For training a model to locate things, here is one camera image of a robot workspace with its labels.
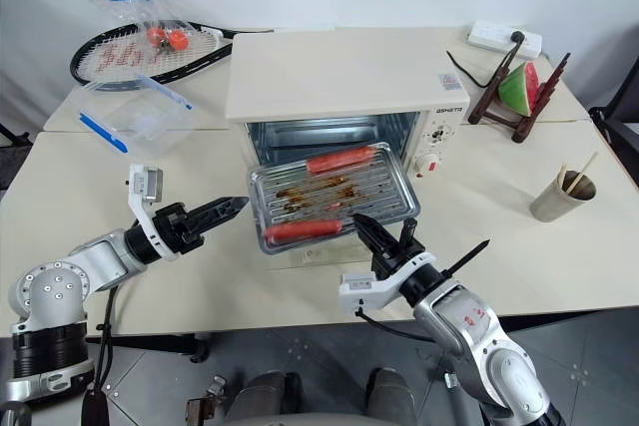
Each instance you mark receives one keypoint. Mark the cream toaster oven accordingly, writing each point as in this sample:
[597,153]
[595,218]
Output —
[324,77]

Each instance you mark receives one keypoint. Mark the red sausage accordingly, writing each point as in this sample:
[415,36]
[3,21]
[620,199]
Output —
[339,160]
[299,230]

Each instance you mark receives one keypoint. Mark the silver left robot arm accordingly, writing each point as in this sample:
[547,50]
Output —
[90,261]

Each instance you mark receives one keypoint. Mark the watermelon slice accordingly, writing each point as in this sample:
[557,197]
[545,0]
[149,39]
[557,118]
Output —
[516,89]

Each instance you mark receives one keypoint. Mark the red and white oven knob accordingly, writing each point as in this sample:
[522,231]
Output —
[429,163]

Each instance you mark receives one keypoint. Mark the small sticker on oven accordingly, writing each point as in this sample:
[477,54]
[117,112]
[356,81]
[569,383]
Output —
[447,81]

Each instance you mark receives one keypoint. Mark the dark wooden stand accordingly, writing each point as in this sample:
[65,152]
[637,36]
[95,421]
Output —
[520,132]

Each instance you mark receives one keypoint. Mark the black frame at table edge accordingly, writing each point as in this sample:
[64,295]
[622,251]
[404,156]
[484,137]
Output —
[10,134]

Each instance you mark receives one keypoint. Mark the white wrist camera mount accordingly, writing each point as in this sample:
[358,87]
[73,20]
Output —
[138,206]
[367,291]

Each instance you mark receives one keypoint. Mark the black chair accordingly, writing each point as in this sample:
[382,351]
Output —
[619,122]

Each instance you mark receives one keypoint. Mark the long wooden chopstick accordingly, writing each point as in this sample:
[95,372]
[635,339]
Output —
[585,169]

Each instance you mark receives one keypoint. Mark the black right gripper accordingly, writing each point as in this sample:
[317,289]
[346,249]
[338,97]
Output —
[397,254]

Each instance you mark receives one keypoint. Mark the clear plastic container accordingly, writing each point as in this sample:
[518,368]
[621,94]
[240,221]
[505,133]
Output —
[145,122]

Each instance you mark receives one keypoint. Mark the metal cup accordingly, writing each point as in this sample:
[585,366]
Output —
[556,204]

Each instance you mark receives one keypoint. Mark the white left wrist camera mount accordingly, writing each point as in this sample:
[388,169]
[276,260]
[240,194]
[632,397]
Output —
[138,206]

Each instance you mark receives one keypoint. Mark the short wooden chopstick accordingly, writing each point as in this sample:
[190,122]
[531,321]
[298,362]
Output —
[561,176]

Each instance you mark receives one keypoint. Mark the clear crumpled plastic bag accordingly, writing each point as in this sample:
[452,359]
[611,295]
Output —
[160,17]

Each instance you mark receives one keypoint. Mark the brown metal clamp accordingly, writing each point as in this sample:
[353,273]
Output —
[204,398]

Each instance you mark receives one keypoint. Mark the white power strip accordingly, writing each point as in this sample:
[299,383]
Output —
[489,34]

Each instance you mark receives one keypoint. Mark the black tennis racket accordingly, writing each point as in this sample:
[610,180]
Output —
[125,54]

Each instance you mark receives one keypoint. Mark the grey rounded shape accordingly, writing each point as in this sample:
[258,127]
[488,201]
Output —
[269,398]
[392,396]

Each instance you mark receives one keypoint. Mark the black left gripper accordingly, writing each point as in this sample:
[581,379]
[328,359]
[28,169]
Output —
[175,229]

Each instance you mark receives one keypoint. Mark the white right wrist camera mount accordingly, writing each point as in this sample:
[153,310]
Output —
[367,291]

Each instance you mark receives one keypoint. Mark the black table frame bar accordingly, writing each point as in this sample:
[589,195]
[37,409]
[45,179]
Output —
[150,343]

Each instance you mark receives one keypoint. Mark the orange toy fruit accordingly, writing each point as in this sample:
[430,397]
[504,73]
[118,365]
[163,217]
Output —
[156,35]
[177,40]

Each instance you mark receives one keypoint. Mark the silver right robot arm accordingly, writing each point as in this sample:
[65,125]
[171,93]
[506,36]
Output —
[474,331]

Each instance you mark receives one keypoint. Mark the silver metal baking tray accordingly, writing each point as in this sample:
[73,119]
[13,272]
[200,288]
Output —
[349,196]

